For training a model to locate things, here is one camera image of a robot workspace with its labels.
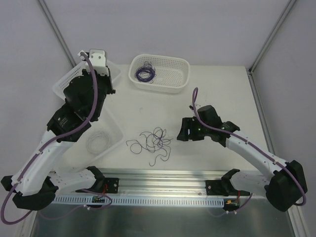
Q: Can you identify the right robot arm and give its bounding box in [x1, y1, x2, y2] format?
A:
[177, 105, 308, 212]

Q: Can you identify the purple wire coil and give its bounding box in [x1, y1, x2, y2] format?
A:
[134, 60, 157, 84]

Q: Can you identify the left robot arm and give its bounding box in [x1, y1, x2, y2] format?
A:
[1, 66, 116, 211]

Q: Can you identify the aluminium frame post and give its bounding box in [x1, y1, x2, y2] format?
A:
[37, 0, 76, 67]
[249, 0, 298, 75]

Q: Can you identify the right aluminium frame post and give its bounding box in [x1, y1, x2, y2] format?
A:
[249, 0, 298, 75]

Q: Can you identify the white basket with brown wires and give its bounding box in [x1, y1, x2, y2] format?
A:
[52, 53, 119, 107]

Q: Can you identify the wire bundle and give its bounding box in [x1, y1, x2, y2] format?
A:
[125, 127, 174, 167]

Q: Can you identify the left aluminium frame post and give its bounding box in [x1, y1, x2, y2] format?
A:
[37, 0, 76, 67]

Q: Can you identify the aluminium mounting rail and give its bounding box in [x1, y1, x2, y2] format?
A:
[29, 168, 284, 198]

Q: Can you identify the white basket near left arm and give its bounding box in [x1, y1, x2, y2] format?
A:
[41, 104, 124, 173]

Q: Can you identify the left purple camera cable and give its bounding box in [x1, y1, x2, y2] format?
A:
[0, 51, 99, 224]

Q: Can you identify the white wire coil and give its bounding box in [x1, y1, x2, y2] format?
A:
[86, 130, 113, 155]

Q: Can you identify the white basket with purple wires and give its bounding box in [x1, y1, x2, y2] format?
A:
[128, 54, 191, 94]

